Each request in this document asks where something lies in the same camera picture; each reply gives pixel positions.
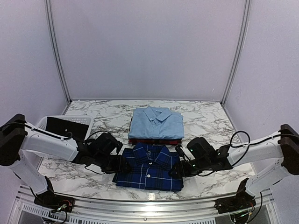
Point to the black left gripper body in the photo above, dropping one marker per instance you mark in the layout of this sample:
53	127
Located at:
112	167

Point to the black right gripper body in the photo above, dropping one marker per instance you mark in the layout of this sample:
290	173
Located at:
186	172

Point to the red plaid shirt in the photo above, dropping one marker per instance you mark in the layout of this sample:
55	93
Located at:
154	141

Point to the blue plaid long sleeve shirt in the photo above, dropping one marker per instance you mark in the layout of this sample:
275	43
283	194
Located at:
150	167

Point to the light blue shirt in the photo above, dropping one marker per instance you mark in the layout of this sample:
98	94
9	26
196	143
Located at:
154	112

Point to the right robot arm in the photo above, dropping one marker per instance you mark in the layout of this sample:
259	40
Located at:
282	146

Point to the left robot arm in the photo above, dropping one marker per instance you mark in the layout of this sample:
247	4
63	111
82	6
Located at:
64	137

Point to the black shirt in basket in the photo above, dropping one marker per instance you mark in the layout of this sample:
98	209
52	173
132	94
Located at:
66	128

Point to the white plastic basket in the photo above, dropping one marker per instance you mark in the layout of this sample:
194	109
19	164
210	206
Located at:
83	119

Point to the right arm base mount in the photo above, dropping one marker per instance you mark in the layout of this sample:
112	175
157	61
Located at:
242	200

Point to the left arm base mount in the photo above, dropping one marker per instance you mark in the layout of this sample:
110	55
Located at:
50	199

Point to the aluminium front frame rail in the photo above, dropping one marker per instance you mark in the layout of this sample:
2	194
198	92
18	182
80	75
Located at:
104	211

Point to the left aluminium wall post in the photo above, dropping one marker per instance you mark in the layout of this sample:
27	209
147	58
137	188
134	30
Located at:
54	44

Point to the aluminium wall post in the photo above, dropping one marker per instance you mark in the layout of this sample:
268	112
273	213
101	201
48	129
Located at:
54	44
238	51

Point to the right aluminium wall post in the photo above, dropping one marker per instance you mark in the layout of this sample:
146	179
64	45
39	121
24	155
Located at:
238	51

